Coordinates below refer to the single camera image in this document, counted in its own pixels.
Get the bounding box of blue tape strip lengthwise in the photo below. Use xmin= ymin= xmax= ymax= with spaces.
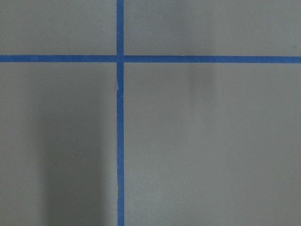
xmin=116 ymin=0 xmax=125 ymax=226

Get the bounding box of blue tape strip crosswise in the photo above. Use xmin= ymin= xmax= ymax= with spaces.
xmin=0 ymin=55 xmax=301 ymax=64

